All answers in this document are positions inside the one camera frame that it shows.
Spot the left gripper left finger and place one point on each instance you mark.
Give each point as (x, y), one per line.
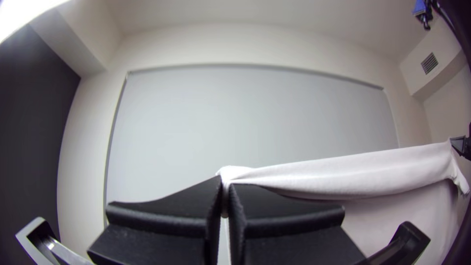
(165, 228)

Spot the grey t-shirt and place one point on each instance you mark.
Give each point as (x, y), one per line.
(349, 173)

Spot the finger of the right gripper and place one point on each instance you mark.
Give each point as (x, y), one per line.
(464, 146)

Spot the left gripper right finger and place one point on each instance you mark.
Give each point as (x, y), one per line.
(279, 235)

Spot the wall air vent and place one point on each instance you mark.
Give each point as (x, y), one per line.
(429, 63)

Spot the large grey wall board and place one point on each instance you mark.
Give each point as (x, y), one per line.
(239, 125)

